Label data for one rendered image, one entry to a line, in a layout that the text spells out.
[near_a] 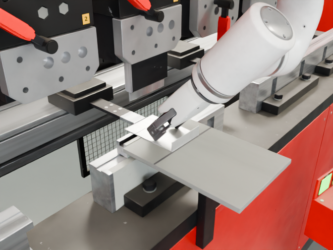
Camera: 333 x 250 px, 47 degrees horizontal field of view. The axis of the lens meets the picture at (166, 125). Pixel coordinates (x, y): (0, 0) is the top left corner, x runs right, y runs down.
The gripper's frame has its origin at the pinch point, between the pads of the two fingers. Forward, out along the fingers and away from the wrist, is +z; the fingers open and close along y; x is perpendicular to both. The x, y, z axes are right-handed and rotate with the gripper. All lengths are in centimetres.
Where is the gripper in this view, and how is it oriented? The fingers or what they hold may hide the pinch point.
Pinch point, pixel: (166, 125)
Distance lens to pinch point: 77.4
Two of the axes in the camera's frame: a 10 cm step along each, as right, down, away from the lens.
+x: 5.7, 8.1, -1.2
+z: -4.9, 4.6, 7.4
